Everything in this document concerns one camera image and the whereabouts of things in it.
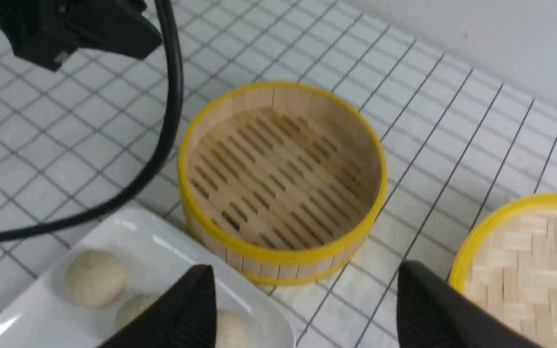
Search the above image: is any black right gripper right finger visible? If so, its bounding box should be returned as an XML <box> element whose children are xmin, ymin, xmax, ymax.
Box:
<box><xmin>396</xmin><ymin>261</ymin><xmax>539</xmax><ymax>348</ymax></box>

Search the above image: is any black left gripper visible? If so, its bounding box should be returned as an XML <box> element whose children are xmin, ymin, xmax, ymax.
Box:
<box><xmin>0</xmin><ymin>0</ymin><xmax>162</xmax><ymax>72</ymax></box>

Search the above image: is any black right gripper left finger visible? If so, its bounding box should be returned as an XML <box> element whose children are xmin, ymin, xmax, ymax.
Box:
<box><xmin>100</xmin><ymin>264</ymin><xmax>218</xmax><ymax>348</ymax></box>

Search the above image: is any steamed bun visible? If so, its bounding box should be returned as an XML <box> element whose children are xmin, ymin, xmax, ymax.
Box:
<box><xmin>114</xmin><ymin>293</ymin><xmax>162</xmax><ymax>332</ymax></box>
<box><xmin>64</xmin><ymin>249</ymin><xmax>127</xmax><ymax>308</ymax></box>
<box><xmin>215</xmin><ymin>310</ymin><xmax>250</xmax><ymax>348</ymax></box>

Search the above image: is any steamed bun front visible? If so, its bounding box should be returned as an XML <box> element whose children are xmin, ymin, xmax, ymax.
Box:
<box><xmin>114</xmin><ymin>293</ymin><xmax>162</xmax><ymax>332</ymax></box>

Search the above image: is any white square ceramic plate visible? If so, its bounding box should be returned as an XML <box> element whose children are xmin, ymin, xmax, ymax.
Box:
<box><xmin>0</xmin><ymin>208</ymin><xmax>296</xmax><ymax>348</ymax></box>

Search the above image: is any woven bamboo steamer lid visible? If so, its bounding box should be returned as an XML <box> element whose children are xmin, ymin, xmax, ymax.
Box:
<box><xmin>449</xmin><ymin>192</ymin><xmax>557</xmax><ymax>348</ymax></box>

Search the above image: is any bamboo steamer basket yellow rim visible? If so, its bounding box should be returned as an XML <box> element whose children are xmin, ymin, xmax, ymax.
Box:
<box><xmin>177</xmin><ymin>81</ymin><xmax>388</xmax><ymax>286</ymax></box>

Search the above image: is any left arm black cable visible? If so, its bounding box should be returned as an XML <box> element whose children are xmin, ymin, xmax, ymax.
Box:
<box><xmin>0</xmin><ymin>0</ymin><xmax>184</xmax><ymax>247</ymax></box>

